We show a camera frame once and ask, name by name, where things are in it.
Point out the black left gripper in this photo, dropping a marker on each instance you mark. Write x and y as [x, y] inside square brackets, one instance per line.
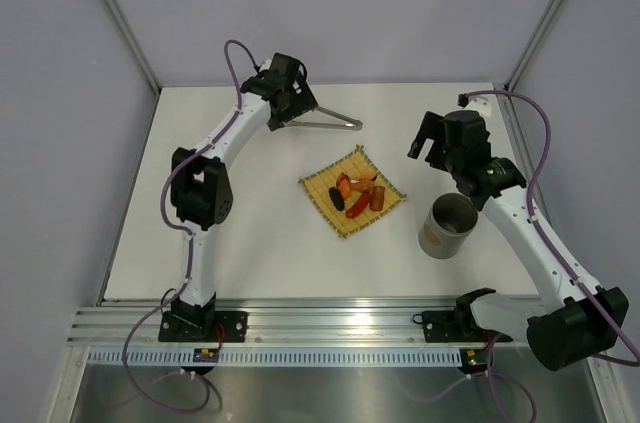
[302, 103]

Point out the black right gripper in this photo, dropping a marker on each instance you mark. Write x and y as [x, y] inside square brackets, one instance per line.
[433, 127]

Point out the grey metal lunch canister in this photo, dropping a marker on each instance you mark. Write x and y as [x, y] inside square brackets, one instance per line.
[451, 219]

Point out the stainless steel tongs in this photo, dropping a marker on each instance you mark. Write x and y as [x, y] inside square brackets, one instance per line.
[324, 118]

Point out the orange salmon slice toy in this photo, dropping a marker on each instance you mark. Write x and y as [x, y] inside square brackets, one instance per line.
[367, 177]

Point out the bamboo woven tray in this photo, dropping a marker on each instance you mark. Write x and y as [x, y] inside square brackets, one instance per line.
[355, 163]

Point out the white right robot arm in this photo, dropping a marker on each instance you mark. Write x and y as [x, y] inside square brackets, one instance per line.
[577, 318]

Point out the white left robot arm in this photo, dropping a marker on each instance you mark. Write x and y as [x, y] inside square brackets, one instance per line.
[199, 188]

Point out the brown grilled sausage toy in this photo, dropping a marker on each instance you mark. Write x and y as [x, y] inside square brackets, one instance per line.
[377, 198]

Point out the red sausage toy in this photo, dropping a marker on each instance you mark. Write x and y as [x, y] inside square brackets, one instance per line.
[359, 206]

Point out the orange fried fish toy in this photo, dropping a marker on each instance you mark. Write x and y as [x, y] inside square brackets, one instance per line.
[343, 185]

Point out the black sea cucumber toy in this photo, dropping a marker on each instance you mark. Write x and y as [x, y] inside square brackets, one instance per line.
[336, 198]

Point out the right small circuit board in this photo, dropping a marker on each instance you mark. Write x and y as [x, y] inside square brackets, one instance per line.
[474, 357]

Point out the small circuit board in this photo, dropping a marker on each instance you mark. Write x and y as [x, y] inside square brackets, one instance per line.
[474, 357]
[206, 355]

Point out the left small circuit board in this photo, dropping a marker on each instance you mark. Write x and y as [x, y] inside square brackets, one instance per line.
[206, 355]

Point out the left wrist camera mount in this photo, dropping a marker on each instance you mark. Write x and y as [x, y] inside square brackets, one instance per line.
[264, 64]

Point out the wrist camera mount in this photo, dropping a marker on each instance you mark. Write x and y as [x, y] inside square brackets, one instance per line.
[480, 104]
[264, 64]

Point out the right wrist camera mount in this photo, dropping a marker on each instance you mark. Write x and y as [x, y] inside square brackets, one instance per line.
[480, 104]

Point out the right aluminium frame post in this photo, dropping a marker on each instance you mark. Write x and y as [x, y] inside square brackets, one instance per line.
[550, 13]

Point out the aluminium frame post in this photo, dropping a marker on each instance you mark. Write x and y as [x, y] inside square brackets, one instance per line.
[550, 13]
[122, 27]

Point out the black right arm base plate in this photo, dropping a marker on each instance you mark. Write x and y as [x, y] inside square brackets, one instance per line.
[442, 326]

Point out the left aluminium frame post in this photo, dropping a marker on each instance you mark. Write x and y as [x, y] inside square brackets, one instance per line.
[122, 27]

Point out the aluminium front rail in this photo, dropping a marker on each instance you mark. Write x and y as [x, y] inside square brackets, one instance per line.
[288, 322]

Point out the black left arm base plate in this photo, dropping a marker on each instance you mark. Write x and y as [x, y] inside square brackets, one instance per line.
[230, 326]

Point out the white slotted cable duct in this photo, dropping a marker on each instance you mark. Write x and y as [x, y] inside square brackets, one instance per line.
[285, 357]

